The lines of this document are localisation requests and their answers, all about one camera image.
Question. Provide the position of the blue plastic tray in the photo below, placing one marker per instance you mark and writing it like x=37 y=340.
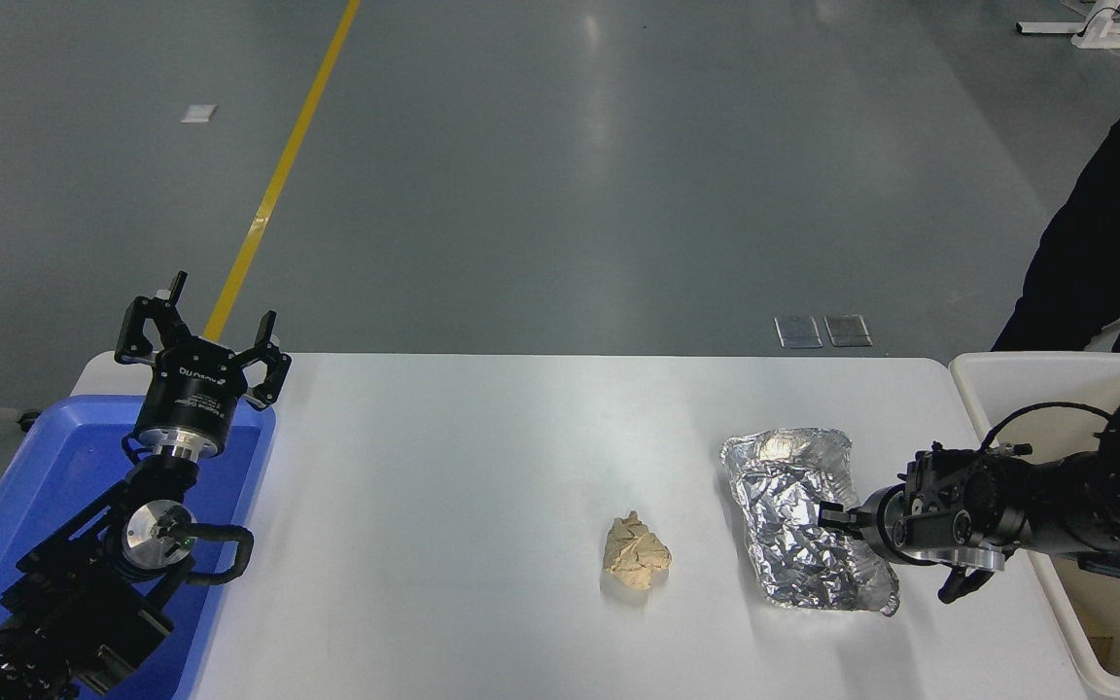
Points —
x=59 y=457

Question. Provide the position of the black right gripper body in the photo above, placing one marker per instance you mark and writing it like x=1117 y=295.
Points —
x=876 y=525

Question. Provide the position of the grey metal floor plate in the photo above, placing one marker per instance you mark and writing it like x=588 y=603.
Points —
x=848 y=331
x=798 y=332

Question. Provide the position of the crumpled tan paper ball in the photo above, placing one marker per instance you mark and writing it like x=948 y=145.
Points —
x=636 y=554

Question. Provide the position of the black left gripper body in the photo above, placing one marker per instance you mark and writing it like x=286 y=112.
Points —
x=192 y=394

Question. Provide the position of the silver foil tray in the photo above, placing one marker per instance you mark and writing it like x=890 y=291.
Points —
x=784 y=515

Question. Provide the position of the large pale plastic bin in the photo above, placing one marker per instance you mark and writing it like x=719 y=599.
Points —
x=1036 y=384

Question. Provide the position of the white paper scrap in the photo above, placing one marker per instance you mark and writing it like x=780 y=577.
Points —
x=198 y=114

